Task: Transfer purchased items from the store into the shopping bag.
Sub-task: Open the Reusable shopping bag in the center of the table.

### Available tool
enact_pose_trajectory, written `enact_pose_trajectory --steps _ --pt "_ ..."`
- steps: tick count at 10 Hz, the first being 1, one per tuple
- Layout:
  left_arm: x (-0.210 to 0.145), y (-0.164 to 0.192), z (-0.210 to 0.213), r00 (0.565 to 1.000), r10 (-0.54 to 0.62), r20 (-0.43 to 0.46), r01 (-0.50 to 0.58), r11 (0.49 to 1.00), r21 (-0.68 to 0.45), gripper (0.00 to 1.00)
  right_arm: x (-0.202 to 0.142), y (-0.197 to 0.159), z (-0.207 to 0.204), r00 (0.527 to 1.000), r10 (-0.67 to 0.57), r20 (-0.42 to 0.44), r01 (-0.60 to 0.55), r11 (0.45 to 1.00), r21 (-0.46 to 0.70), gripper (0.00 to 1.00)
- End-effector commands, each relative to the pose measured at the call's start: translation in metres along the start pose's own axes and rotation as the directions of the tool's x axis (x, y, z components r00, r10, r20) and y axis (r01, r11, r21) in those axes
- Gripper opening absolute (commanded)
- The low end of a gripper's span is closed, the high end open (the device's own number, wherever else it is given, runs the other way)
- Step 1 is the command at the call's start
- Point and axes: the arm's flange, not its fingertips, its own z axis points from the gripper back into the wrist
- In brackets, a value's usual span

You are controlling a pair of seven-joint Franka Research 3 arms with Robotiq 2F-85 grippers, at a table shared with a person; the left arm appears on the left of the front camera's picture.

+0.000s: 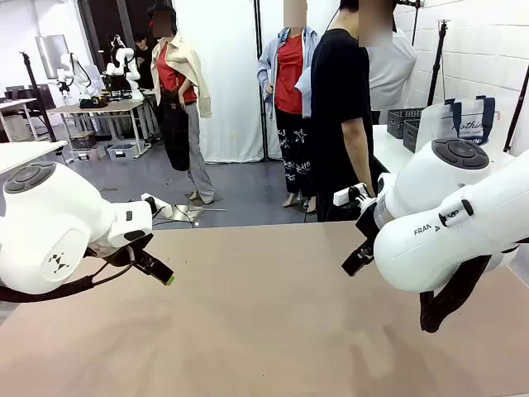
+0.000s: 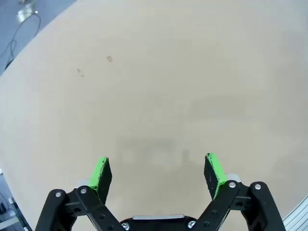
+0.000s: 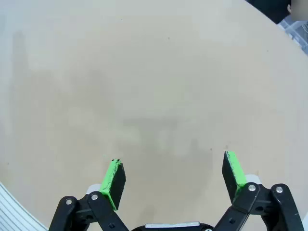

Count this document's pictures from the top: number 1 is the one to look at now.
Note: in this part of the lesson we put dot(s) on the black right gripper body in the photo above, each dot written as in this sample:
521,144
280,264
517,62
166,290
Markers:
367,223

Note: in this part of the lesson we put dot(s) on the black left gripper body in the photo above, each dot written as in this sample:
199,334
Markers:
117,258

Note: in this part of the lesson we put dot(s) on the grey plastic basket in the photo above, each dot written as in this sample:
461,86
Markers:
411,134
398,122

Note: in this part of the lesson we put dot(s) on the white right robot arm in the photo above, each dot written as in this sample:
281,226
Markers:
438,248

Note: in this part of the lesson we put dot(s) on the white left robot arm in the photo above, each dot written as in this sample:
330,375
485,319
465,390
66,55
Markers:
49,215

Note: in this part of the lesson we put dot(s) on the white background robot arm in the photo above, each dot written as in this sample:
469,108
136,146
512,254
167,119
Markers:
124,62
76,72

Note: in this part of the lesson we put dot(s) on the person's right forearm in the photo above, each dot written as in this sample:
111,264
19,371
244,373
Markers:
357,153

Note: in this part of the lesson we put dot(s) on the metal floor plate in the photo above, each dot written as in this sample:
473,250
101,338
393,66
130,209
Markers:
188,213

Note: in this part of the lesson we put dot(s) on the grey storage box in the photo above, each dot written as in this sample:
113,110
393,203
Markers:
122,151

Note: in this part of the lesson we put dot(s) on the dark storage crate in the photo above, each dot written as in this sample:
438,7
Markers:
82,140

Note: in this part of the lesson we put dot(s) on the person in black t-shirt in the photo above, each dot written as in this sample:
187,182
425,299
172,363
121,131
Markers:
335,103

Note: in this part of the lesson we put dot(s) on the mannequin with blue shirt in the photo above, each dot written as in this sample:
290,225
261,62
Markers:
289,103

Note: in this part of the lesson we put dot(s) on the background work table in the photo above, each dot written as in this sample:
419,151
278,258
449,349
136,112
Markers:
95,108

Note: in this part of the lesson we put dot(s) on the person in white shirt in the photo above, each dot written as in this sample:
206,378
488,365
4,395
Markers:
392,70

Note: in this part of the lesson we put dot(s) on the black tripod stand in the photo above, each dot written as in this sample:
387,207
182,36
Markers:
437,62
517,111

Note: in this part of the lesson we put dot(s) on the black backdrop pole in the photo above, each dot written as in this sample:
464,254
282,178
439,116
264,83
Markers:
261,82

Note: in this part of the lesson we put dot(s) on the black thin tripod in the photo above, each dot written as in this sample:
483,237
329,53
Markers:
37,95

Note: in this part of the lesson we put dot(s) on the mannequin with cream jacket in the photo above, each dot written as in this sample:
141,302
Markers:
182,82

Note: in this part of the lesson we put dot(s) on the white backdrop screen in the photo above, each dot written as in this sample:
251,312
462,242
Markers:
223,82

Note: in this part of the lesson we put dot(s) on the background person in black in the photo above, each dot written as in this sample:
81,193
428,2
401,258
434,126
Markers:
144,58

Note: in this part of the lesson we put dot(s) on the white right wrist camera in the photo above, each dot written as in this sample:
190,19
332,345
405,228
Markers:
343,197

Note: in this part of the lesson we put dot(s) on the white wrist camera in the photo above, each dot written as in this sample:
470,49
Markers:
343,197
161,207

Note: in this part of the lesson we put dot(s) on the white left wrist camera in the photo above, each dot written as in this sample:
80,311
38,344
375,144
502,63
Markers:
161,207

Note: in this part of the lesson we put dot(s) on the grey wall panel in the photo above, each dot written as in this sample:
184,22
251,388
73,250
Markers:
51,55

